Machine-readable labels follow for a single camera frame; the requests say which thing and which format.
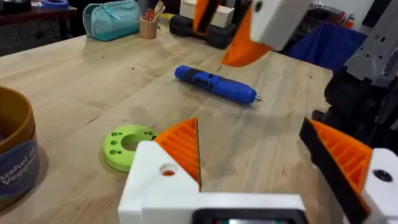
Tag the white box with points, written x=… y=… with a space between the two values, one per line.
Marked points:
x=224 y=15

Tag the blue cloth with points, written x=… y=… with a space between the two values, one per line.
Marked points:
x=326 y=46

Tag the green disc with holes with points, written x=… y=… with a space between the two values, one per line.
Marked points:
x=113 y=152

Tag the white orange left gripper right finger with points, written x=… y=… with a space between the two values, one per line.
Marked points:
x=348 y=155

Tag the blue electric screwdriver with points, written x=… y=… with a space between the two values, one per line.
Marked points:
x=217 y=84

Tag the white orange left gripper left finger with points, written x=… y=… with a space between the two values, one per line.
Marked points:
x=161 y=186

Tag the brown tub with toys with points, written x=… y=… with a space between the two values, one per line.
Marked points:
x=18 y=130

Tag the finger of the white orange right gripper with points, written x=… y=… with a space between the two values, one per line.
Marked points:
x=203 y=15
x=276 y=21

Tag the teal zip pouch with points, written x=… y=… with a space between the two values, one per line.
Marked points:
x=115 y=21

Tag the black dumbbell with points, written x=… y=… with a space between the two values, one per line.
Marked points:
x=217 y=37

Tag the tan cup with utensils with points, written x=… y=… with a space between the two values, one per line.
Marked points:
x=148 y=29

